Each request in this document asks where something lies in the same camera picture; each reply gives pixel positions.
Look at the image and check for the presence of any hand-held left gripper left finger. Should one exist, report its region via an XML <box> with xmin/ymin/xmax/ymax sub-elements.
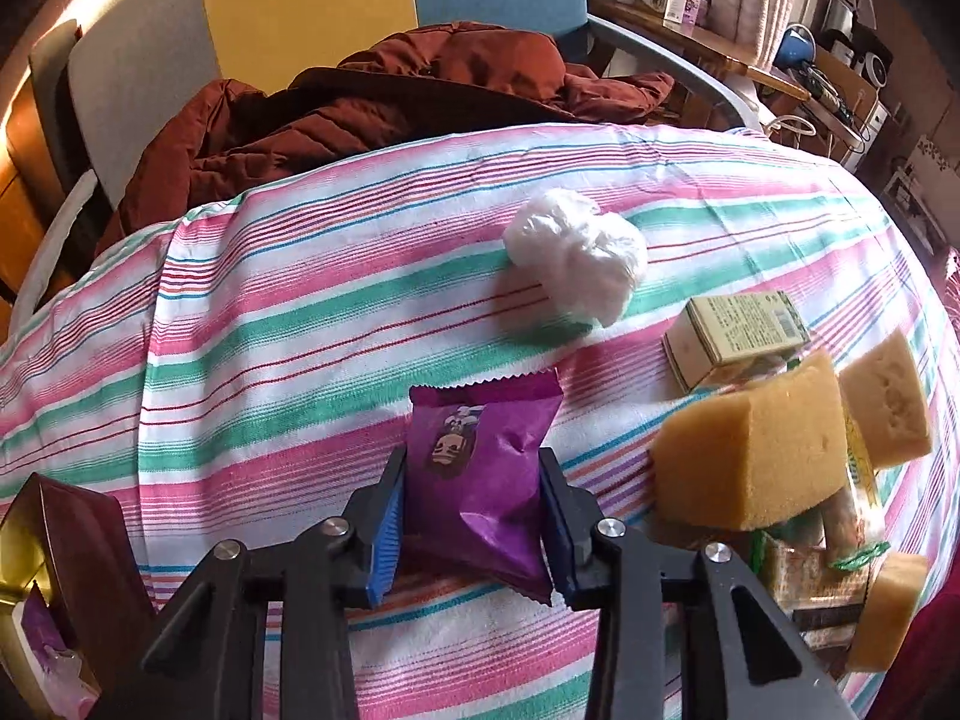
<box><xmin>97</xmin><ymin>448</ymin><xmax>410</xmax><ymax>720</ymax></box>

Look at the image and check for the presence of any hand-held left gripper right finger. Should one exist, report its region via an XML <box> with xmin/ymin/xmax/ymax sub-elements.
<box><xmin>536</xmin><ymin>448</ymin><xmax>856</xmax><ymax>720</ymax></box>

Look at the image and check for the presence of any large yellow sponge block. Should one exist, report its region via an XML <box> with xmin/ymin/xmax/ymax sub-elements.
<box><xmin>649</xmin><ymin>349</ymin><xmax>856</xmax><ymax>530</ymax></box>

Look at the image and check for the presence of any cracker packet with dark stripe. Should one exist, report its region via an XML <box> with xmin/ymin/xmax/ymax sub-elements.
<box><xmin>754</xmin><ymin>529</ymin><xmax>893</xmax><ymax>653</ymax></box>

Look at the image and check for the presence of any gold metal tin box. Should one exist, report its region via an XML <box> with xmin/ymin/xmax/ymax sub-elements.
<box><xmin>0</xmin><ymin>474</ymin><xmax>155</xmax><ymax>720</ymax></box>

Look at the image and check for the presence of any clear cracker packet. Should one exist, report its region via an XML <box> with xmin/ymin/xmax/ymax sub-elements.
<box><xmin>817</xmin><ymin>412</ymin><xmax>890</xmax><ymax>563</ymax></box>

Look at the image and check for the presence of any pink baby bottle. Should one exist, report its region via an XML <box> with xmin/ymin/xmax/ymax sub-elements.
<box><xmin>30</xmin><ymin>645</ymin><xmax>95</xmax><ymax>713</ymax></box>

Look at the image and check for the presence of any striped pink green tablecloth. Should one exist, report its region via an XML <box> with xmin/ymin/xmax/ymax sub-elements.
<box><xmin>0</xmin><ymin>124</ymin><xmax>960</xmax><ymax>720</ymax></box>

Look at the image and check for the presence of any small cream carton box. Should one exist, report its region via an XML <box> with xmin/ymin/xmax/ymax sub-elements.
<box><xmin>664</xmin><ymin>292</ymin><xmax>811</xmax><ymax>395</ymax></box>

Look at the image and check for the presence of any crumpled white plastic bag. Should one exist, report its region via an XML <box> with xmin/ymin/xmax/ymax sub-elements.
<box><xmin>502</xmin><ymin>187</ymin><xmax>650</xmax><ymax>329</ymax></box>

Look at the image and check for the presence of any brown padded jacket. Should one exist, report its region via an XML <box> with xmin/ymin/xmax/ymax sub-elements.
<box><xmin>97</xmin><ymin>22</ymin><xmax>676</xmax><ymax>256</ymax></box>

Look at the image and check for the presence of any orange wooden wardrobe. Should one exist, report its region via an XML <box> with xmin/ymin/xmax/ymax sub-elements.
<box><xmin>0</xmin><ymin>0</ymin><xmax>98</xmax><ymax>331</ymax></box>

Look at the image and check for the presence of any wooden desk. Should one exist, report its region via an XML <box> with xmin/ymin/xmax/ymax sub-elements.
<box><xmin>589</xmin><ymin>0</ymin><xmax>878</xmax><ymax>166</ymax></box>

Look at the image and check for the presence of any brown cardboard box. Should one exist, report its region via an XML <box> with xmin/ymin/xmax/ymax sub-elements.
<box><xmin>810</xmin><ymin>45</ymin><xmax>882</xmax><ymax>128</ymax></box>

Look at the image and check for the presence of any blue mug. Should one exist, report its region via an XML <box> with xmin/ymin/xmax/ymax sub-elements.
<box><xmin>772</xmin><ymin>24</ymin><xmax>818</xmax><ymax>72</ymax></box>

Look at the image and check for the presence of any pink checked curtain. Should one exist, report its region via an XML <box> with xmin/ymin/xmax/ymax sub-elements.
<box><xmin>712</xmin><ymin>0</ymin><xmax>818</xmax><ymax>68</ymax></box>

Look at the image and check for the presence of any black and white appliance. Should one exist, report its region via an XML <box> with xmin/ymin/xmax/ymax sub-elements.
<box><xmin>817</xmin><ymin>0</ymin><xmax>893</xmax><ymax>87</ymax></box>

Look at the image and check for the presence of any white cable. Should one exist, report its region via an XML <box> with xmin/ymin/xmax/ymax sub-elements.
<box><xmin>765</xmin><ymin>112</ymin><xmax>818</xmax><ymax>143</ymax></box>

